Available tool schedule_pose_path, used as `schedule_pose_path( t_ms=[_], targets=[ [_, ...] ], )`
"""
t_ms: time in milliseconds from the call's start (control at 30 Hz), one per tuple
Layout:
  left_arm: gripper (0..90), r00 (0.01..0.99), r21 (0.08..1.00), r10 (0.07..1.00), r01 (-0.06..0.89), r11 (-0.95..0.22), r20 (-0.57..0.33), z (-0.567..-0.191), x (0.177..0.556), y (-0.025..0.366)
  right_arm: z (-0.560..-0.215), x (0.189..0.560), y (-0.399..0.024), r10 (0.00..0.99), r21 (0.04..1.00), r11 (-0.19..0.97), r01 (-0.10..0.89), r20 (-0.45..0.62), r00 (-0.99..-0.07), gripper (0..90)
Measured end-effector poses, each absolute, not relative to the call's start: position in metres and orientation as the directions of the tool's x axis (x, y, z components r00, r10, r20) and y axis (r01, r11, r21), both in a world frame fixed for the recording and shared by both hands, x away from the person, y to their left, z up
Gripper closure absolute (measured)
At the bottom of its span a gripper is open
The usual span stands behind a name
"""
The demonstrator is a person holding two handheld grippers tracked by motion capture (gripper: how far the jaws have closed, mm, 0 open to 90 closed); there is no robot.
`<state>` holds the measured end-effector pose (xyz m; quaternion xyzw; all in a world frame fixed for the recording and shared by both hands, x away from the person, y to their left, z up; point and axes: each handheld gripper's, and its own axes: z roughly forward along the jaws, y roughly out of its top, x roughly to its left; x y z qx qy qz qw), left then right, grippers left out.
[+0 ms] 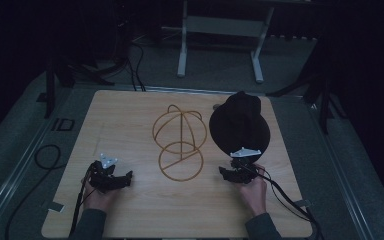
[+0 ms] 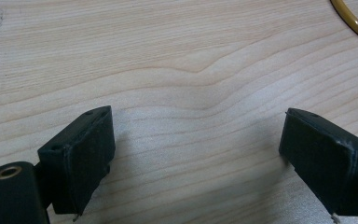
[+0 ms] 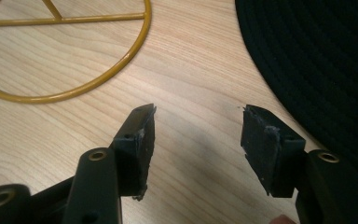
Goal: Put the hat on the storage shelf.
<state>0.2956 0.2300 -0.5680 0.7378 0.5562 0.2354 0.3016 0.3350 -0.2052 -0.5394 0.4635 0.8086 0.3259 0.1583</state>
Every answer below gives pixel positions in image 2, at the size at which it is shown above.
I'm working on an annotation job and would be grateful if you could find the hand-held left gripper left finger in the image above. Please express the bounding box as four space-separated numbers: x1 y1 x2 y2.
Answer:
36 105 117 217

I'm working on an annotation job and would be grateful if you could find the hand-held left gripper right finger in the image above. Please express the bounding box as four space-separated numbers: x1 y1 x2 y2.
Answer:
278 107 358 217

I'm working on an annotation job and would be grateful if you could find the yellow ring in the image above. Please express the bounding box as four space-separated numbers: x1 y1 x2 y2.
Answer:
329 0 358 49

